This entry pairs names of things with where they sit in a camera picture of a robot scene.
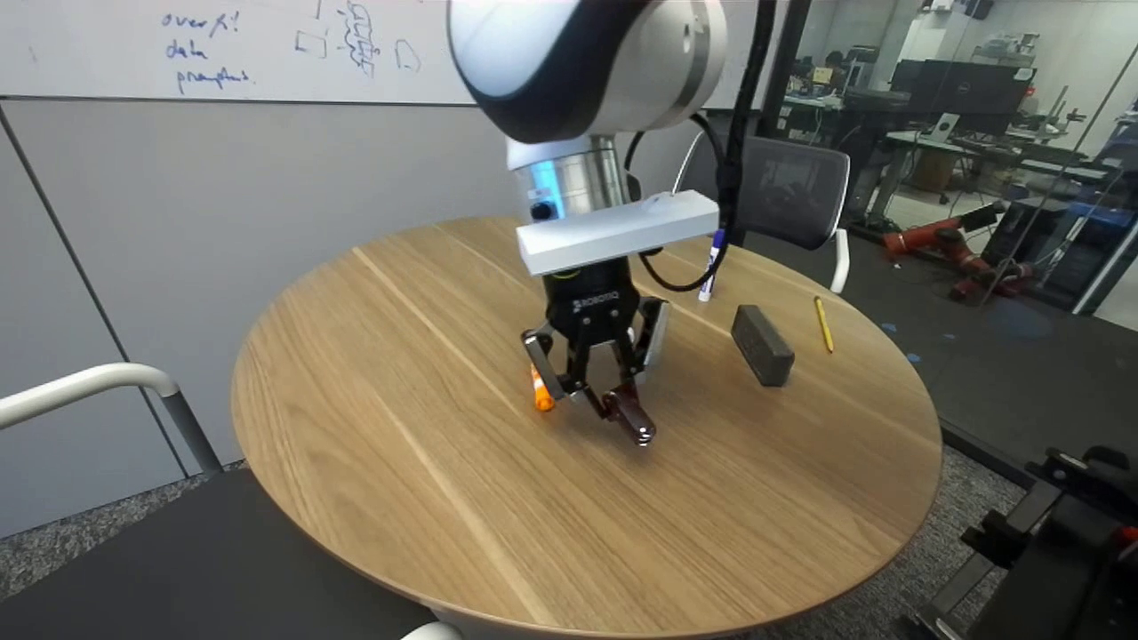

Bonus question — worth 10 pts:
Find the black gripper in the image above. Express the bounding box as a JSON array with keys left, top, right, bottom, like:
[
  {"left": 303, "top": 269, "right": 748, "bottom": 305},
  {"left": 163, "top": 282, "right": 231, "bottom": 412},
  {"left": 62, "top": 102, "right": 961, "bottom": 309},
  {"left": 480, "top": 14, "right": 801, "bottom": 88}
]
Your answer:
[{"left": 518, "top": 258, "right": 665, "bottom": 415}]

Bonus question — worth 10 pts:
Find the silver dark marker pen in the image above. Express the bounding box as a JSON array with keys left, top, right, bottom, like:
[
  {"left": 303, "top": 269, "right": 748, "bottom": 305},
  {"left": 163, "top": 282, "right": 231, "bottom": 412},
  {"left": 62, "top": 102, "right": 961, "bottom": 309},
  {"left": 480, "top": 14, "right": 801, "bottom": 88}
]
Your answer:
[{"left": 602, "top": 388, "right": 656, "bottom": 448}]

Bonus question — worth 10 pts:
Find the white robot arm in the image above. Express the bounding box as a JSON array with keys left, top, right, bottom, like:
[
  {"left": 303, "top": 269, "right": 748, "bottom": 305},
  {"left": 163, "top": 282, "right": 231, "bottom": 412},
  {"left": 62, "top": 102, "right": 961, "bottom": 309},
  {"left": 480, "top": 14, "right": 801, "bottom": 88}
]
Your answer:
[{"left": 444, "top": 0, "right": 730, "bottom": 425}]

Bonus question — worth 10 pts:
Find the black rectangular eraser block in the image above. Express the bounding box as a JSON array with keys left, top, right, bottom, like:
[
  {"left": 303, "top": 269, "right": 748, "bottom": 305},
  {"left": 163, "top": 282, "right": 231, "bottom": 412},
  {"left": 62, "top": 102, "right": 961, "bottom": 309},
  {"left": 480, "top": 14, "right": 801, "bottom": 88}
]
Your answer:
[{"left": 733, "top": 305, "right": 796, "bottom": 388}]

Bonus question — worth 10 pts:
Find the round wooden table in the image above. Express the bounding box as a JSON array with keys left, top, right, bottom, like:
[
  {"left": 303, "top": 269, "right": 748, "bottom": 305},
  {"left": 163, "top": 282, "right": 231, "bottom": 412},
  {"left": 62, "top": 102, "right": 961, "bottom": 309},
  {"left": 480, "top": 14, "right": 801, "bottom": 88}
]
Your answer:
[{"left": 231, "top": 216, "right": 943, "bottom": 640}]

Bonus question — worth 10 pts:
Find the yellow pencil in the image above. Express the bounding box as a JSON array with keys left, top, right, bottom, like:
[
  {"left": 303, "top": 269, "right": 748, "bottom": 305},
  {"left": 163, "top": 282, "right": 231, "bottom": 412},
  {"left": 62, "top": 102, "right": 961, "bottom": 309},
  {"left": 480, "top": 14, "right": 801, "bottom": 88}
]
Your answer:
[{"left": 812, "top": 296, "right": 834, "bottom": 354}]

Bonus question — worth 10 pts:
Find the grey office chair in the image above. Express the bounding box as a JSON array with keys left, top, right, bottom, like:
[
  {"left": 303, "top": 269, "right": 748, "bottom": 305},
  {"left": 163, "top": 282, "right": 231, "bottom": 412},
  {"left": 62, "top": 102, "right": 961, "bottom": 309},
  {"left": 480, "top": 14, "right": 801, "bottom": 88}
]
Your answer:
[{"left": 707, "top": 136, "right": 851, "bottom": 293}]

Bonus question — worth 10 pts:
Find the red robot on floor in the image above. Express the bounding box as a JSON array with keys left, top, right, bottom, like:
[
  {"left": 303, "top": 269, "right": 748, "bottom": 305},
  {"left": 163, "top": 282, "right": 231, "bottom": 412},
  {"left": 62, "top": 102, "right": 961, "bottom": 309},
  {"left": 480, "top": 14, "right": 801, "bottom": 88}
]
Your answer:
[{"left": 881, "top": 204, "right": 1030, "bottom": 302}]

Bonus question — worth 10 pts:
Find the background black desk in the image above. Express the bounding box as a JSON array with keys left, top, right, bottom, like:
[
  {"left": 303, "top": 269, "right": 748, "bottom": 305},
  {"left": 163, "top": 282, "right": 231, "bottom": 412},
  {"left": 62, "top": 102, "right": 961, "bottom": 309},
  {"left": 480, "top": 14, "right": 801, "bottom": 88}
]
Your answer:
[{"left": 777, "top": 59, "right": 1097, "bottom": 233}]

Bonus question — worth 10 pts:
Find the black equipment lower right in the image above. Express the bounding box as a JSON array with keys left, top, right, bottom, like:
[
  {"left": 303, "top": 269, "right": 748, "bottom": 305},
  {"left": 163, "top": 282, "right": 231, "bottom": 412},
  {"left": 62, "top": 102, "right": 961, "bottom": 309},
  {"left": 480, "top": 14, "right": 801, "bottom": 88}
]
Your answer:
[{"left": 898, "top": 442, "right": 1138, "bottom": 640}]

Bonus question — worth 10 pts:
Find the whiteboard with blue writing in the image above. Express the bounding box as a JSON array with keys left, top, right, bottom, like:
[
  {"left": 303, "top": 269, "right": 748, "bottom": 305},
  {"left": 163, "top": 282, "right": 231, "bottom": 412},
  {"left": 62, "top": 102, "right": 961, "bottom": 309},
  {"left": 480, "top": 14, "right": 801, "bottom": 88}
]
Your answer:
[{"left": 0, "top": 0, "right": 469, "bottom": 102}]

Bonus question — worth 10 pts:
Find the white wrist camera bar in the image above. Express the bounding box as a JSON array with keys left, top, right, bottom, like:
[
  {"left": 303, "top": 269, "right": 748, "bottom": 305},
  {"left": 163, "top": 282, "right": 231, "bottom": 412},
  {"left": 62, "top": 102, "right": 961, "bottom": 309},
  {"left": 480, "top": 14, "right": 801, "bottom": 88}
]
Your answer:
[{"left": 514, "top": 191, "right": 717, "bottom": 273}]

